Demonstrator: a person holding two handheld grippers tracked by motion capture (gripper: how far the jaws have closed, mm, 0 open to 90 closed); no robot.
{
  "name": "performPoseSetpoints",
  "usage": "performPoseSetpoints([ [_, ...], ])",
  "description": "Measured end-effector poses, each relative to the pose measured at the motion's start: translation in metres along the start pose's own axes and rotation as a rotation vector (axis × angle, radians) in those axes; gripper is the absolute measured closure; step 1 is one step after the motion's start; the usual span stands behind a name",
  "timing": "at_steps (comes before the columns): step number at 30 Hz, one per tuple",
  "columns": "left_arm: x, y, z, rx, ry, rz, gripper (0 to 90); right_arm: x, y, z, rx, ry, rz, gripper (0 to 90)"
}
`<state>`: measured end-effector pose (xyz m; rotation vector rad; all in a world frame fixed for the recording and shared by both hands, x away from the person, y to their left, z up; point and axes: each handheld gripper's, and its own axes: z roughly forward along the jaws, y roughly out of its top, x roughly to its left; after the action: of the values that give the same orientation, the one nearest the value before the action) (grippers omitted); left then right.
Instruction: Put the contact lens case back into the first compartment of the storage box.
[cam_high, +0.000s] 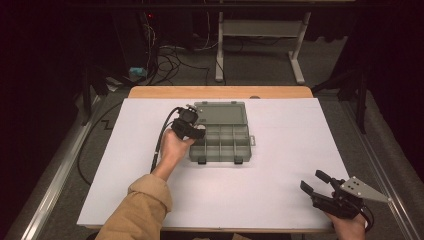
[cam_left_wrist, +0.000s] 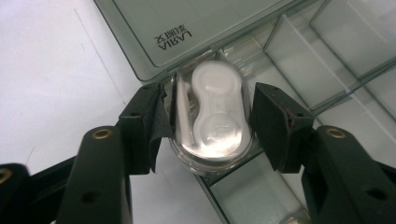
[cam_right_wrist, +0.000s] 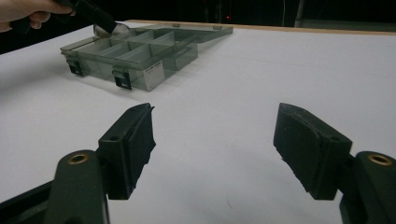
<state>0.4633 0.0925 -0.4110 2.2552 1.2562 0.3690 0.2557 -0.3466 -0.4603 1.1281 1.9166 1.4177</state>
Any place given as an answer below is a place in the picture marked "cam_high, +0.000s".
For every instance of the aluminium floor rail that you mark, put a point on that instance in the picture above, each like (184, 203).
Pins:
(63, 170)
(376, 160)

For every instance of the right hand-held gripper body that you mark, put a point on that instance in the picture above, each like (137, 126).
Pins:
(340, 201)

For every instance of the grey translucent compartment box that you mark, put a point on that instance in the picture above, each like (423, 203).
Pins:
(226, 143)

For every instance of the black metal stand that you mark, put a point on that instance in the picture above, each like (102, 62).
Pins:
(87, 96)
(361, 100)

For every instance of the person's left hand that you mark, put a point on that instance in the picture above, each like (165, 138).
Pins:
(173, 151)

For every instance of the white metal desk frame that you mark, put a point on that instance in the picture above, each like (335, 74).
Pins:
(263, 28)

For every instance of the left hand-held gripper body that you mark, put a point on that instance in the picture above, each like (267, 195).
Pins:
(185, 125)

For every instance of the teal object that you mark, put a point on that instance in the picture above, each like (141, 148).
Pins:
(137, 71)

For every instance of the white board mat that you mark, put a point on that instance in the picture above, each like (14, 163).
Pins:
(266, 186)

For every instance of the person's right hand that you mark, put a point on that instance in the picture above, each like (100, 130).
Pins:
(348, 230)

